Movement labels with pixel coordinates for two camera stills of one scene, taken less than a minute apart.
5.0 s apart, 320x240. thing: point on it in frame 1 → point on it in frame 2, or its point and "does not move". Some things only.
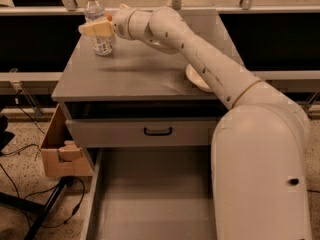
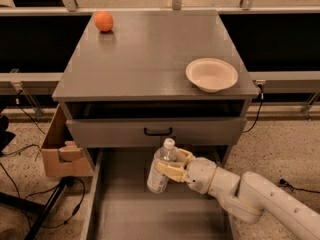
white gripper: x=121 y=22 → x=200 y=175
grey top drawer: x=143 y=131 does not move
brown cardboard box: x=61 y=153 does not move
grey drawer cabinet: x=137 y=97 does not move
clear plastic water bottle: x=94 y=11 → x=157 y=178
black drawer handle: x=157 y=134 does not move
